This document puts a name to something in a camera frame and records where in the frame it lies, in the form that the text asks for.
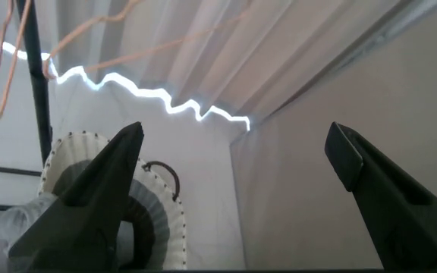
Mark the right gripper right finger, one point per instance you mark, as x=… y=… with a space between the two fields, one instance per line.
x=404 y=220

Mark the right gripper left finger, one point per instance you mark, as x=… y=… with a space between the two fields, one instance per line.
x=85 y=220

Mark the white laundry basket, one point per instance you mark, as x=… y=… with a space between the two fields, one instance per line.
x=169 y=227

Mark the black clothes rack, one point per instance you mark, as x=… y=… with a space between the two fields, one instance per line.
x=38 y=87

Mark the white curtain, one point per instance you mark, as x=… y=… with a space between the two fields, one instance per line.
x=203 y=38

